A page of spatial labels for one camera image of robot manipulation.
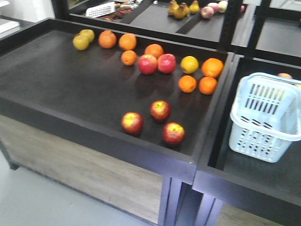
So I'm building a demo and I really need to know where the pink apple behind post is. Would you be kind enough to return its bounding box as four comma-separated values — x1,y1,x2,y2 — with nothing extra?
240,5,245,13

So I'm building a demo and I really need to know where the black produce stand right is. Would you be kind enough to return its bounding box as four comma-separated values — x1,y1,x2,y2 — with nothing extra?
193,55,301,226

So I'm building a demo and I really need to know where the red yellow apple front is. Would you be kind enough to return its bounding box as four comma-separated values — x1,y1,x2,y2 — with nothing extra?
163,122,185,145

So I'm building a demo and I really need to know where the large red apple right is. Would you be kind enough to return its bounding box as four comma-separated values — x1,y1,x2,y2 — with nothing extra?
158,53,176,74

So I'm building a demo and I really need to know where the light blue plastic basket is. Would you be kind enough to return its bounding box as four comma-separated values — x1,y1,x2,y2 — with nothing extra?
229,73,301,163

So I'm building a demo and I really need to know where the red apple right tray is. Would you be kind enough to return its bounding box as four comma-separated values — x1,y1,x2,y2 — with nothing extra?
277,73,292,79

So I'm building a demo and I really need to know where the small orange right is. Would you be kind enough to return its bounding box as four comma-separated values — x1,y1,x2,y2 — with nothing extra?
199,77,218,95

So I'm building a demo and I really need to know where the yellow round citrus fruit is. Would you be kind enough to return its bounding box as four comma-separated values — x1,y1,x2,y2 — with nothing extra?
181,56,199,74

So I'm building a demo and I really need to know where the orange back row right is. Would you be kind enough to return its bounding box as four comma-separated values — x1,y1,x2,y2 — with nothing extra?
119,33,137,51

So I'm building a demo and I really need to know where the brown pear one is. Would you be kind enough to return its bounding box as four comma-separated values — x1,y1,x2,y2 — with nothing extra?
168,0,179,16

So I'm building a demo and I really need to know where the pink apple upper tray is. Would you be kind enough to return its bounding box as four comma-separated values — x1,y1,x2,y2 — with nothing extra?
200,6,214,19

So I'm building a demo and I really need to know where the brown pear four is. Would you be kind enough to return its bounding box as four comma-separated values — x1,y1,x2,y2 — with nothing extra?
189,0,200,14

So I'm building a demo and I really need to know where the brown pear three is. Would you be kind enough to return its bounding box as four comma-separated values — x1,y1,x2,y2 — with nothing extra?
181,2,190,16

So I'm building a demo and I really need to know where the black upper display tray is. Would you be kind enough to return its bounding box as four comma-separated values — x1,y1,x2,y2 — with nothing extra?
52,0,301,65

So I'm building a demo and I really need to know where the red yellow apple middle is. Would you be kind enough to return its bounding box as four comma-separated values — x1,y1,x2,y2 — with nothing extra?
150,100,171,123

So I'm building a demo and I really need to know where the large red apple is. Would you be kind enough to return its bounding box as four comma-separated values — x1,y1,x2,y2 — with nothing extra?
158,53,176,74
138,54,158,75

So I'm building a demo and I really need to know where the yellow-green pear-apple back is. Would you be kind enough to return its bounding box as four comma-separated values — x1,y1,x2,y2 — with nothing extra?
79,29,95,43

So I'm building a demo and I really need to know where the wooden black produce stand left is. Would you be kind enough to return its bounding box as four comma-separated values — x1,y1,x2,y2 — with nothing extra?
0,18,227,226

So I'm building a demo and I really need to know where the orange back row left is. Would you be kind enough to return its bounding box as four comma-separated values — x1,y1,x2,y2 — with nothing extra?
98,30,117,49

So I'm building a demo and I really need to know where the large red apple left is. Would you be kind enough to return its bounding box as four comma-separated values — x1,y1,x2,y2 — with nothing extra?
138,54,158,75

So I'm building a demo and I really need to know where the red yellow apple left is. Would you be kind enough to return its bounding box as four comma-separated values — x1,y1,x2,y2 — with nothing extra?
121,112,143,136

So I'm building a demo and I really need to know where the yellow-green pear-apple front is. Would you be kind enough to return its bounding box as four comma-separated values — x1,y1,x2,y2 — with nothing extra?
72,35,89,51

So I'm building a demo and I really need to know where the large orange with nub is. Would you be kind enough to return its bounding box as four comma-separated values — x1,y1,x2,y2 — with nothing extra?
201,58,224,78

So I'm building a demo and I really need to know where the small orange left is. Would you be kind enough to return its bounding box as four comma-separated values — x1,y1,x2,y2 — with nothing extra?
178,75,197,93

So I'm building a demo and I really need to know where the red yellow apple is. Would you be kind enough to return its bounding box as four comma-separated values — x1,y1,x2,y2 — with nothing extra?
121,112,143,136
163,122,185,145
150,100,171,123

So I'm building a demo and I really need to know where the white perforated grater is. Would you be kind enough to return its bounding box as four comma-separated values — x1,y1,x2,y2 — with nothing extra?
85,2,115,18

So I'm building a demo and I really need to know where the pale pink apple upper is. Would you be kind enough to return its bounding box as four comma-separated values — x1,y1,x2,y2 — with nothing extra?
218,0,228,13

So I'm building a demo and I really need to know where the small orange near apples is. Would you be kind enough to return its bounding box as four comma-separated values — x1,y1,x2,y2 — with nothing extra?
121,50,137,66

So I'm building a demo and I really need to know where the orange behind red apples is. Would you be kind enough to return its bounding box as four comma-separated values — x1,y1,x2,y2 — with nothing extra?
144,44,164,58

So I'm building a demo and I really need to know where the brown pear two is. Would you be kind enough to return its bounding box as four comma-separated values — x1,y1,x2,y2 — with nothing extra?
174,6,186,19

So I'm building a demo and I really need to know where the orange row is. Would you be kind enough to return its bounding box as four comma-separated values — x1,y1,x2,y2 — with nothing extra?
98,30,117,49
119,33,137,51

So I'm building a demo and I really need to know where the black shelf upright post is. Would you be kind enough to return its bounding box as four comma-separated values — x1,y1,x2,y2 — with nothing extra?
219,0,243,51
245,0,271,58

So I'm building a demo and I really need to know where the yellow-green pear-apple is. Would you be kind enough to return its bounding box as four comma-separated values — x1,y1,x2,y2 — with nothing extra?
79,29,95,43
72,35,89,51

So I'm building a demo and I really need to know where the black shelf upright post right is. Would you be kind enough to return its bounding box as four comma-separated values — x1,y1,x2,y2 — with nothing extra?
245,0,271,58

